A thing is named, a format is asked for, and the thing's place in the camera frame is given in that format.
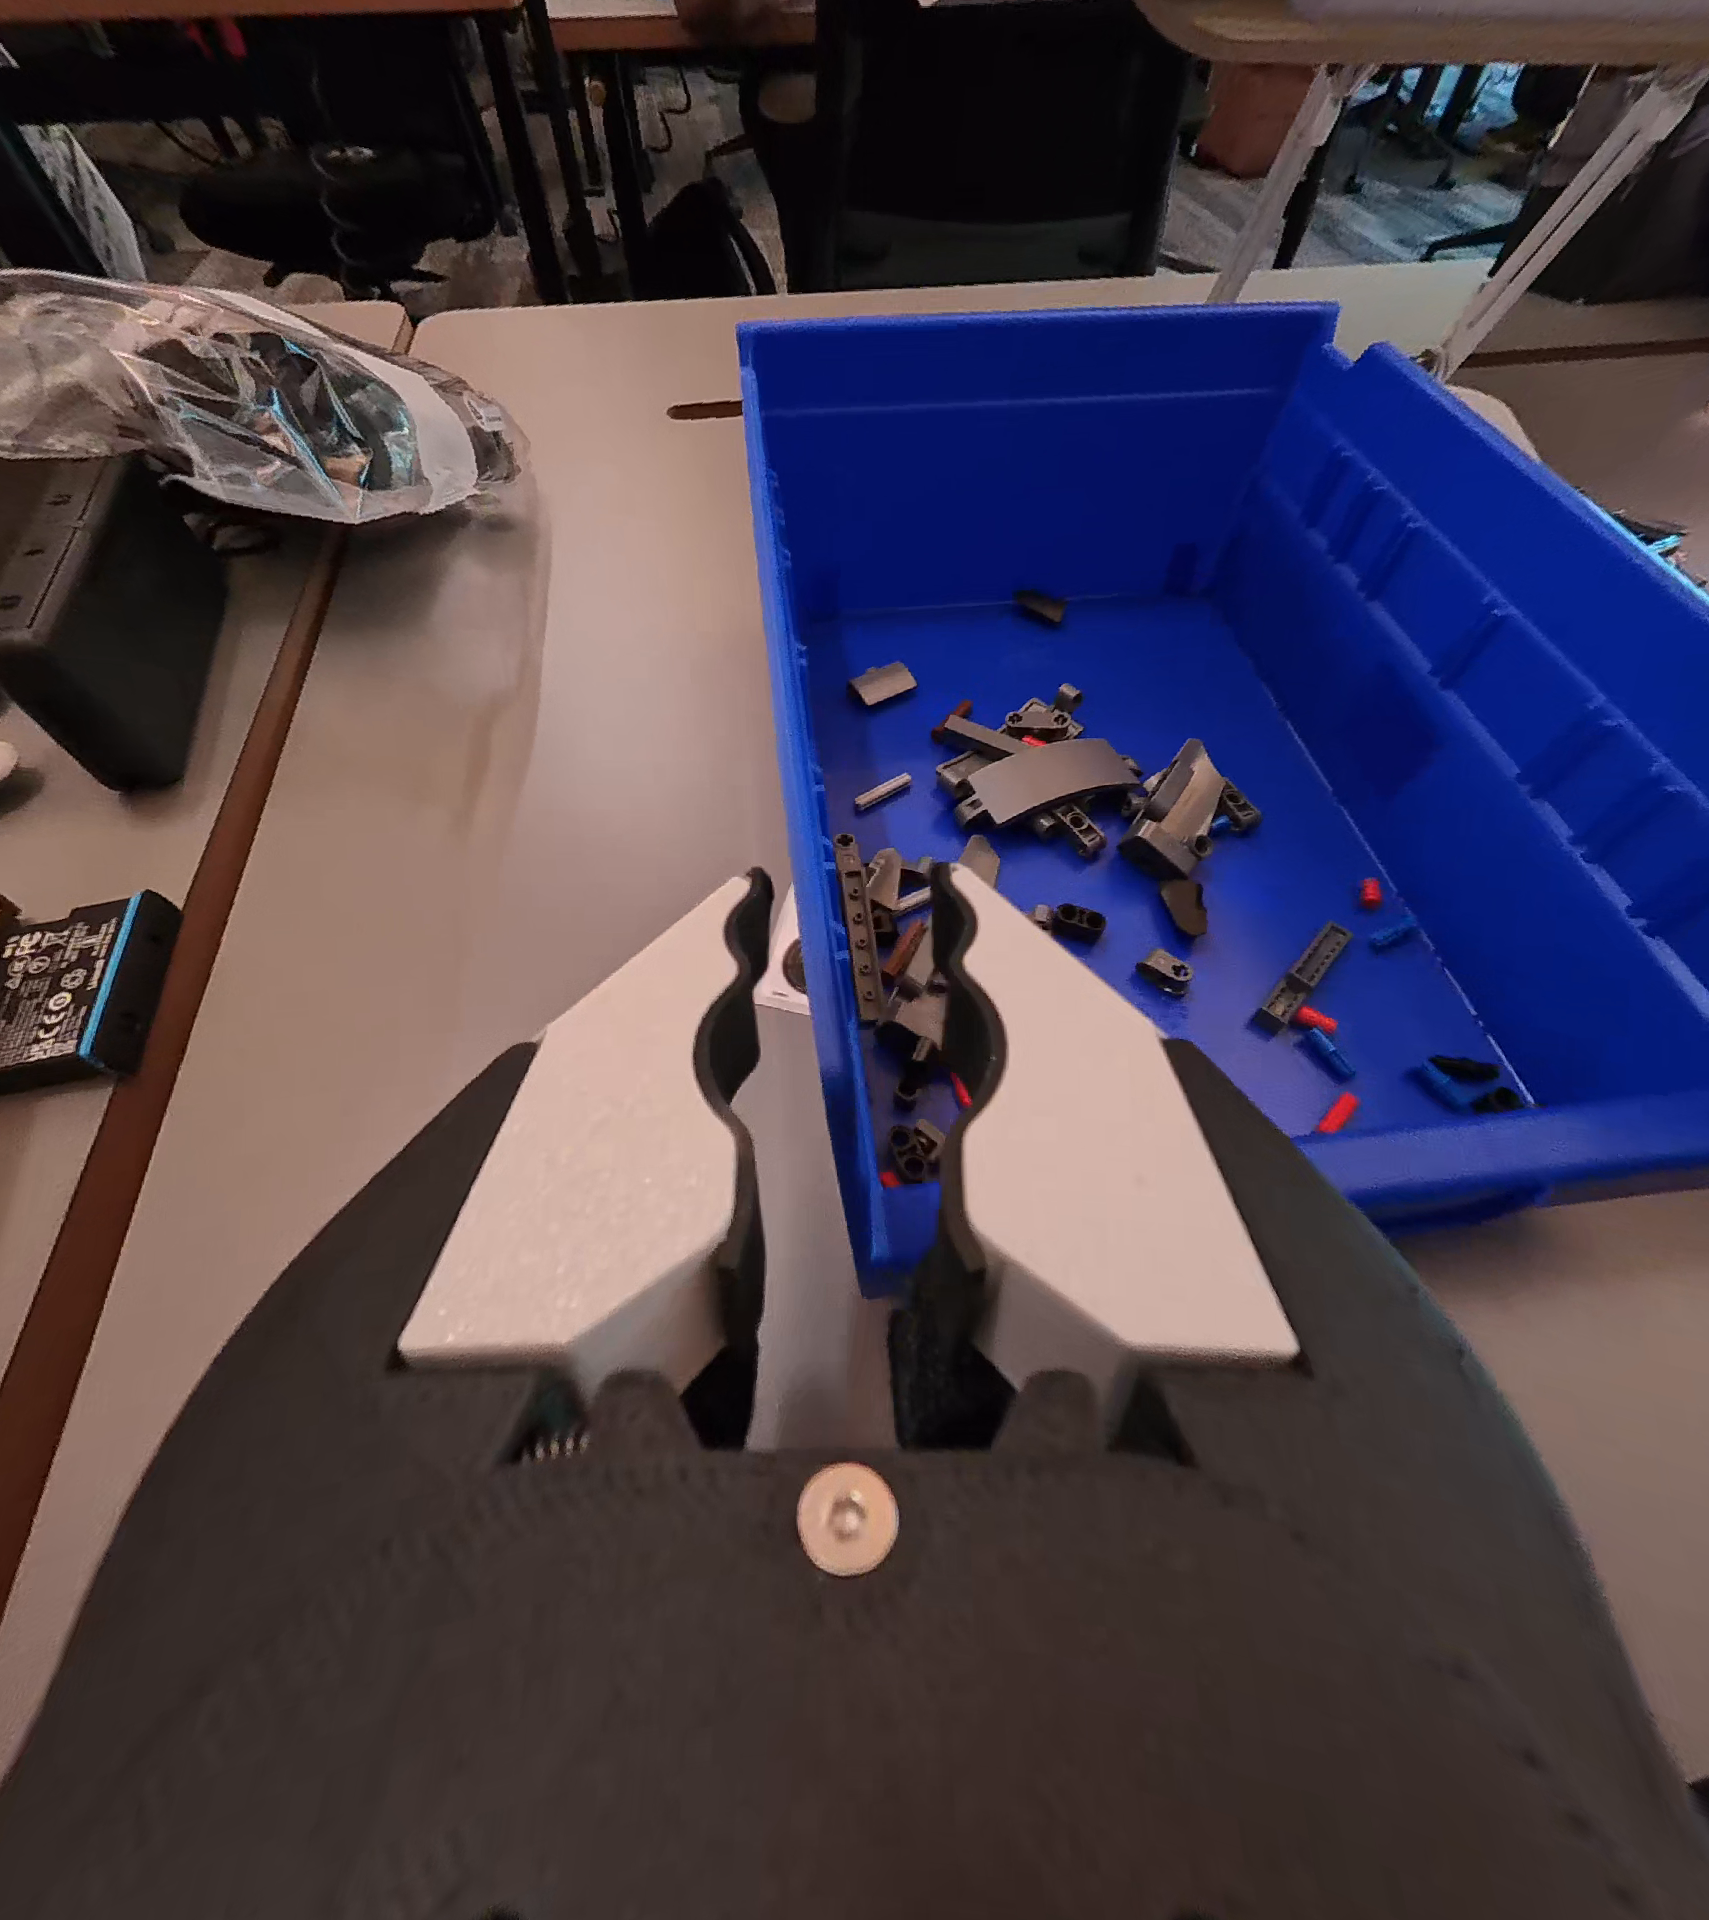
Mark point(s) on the black battery blue stripe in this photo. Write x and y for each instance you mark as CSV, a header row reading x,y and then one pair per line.
x,y
60,990

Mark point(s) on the white table legs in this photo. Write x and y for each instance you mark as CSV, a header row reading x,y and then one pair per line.
x,y
1545,180

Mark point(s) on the pile of lego pieces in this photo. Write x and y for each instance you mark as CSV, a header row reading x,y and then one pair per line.
x,y
1043,782

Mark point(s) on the black plastic box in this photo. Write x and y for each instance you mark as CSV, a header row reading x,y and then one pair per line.
x,y
119,632

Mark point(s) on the black backpack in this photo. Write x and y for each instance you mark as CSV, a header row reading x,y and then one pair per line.
x,y
703,242

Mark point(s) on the black mesh chair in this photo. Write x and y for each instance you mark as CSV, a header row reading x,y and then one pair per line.
x,y
990,134

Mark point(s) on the blue plastic bin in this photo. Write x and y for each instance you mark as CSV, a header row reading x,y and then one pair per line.
x,y
1092,451

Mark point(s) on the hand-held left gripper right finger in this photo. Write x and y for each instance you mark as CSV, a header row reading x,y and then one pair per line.
x,y
1109,1188

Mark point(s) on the clear plastic bag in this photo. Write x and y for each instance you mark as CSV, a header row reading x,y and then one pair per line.
x,y
193,392

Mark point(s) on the black office chair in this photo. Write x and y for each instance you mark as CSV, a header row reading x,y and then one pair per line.
x,y
329,209

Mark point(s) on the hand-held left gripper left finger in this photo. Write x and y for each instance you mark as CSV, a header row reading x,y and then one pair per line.
x,y
600,1156

